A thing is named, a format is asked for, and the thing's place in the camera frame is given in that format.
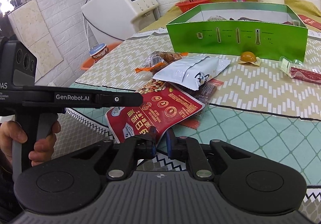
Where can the green cardboard box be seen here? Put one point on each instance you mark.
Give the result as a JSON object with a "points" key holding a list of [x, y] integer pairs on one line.
{"points": [[270, 31]]}

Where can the white countertop water dispenser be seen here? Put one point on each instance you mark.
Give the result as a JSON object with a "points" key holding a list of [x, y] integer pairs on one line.
{"points": [[117, 20]]}

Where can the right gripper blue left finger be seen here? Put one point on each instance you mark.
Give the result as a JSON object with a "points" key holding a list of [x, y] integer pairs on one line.
{"points": [[141, 146]]}

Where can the red envelope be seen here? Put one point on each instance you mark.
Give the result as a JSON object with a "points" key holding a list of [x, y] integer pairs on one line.
{"points": [[310, 21]]}

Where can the red nut mix bag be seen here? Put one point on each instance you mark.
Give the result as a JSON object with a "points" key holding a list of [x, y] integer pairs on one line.
{"points": [[164, 105]]}

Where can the orange-edged nut snack bag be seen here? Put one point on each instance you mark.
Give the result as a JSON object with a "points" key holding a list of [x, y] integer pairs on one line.
{"points": [[158, 60]]}

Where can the blue-lid snack cup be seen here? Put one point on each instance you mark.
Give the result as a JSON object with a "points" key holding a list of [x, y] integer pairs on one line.
{"points": [[98, 52]]}

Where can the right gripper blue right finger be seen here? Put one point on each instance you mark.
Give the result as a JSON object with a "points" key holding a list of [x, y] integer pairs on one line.
{"points": [[192, 153]]}

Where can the silver white foil snack bag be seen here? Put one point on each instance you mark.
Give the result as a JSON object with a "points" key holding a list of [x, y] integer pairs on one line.
{"points": [[192, 72]]}

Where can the red plastic basket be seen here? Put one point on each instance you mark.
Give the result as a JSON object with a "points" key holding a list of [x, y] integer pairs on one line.
{"points": [[188, 5]]}

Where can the red sausage sticks pack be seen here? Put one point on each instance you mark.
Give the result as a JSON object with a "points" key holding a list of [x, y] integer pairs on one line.
{"points": [[300, 71]]}

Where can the patterned tablecloth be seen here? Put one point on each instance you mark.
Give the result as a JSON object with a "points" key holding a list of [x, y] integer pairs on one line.
{"points": [[257, 108]]}

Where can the orange plastic basin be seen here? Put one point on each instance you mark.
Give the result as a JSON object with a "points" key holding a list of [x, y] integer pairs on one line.
{"points": [[89, 62]]}

